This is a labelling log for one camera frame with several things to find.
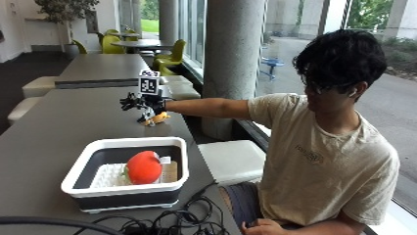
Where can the the person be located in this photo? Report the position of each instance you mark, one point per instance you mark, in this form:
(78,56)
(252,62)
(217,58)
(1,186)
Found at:
(321,156)

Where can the dark-framed glasses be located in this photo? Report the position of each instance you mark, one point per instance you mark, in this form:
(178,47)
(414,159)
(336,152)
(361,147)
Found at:
(318,85)

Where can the round grey table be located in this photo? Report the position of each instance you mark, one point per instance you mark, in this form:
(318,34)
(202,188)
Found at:
(124,34)
(138,44)

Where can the white earbud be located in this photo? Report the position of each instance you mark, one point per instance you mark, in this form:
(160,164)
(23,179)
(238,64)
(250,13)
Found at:
(352,92)

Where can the yellow plush toy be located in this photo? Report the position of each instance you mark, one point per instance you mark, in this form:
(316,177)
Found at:
(158,118)

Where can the wide concrete pillar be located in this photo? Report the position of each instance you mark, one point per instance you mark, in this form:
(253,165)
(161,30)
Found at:
(232,58)

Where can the green chair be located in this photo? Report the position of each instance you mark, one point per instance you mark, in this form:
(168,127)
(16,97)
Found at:
(80,47)
(173,54)
(166,69)
(110,45)

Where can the long grey table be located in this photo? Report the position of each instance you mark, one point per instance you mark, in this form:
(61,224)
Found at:
(101,70)

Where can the red plush tomato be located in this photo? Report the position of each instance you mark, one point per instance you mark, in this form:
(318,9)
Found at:
(142,167)

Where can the small clear bottle white cap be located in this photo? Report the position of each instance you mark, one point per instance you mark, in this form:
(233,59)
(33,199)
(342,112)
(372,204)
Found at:
(168,169)

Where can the white ribbed mat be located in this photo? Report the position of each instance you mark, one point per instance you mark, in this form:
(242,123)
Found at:
(108,175)

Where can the white and black tub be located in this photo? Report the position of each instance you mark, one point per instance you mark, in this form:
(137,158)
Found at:
(125,192)

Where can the blue outdoor table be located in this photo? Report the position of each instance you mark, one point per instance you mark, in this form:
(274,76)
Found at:
(272,63)

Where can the white marker cube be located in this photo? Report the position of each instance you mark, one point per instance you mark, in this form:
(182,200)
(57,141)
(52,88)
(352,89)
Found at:
(148,84)

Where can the narrow concrete pillar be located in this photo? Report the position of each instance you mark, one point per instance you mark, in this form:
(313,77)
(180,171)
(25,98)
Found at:
(168,19)

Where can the white cushioned stool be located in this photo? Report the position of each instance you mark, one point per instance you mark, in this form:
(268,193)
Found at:
(232,160)
(180,87)
(40,86)
(23,109)

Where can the potted tree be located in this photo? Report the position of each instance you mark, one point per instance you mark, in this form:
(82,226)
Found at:
(66,13)

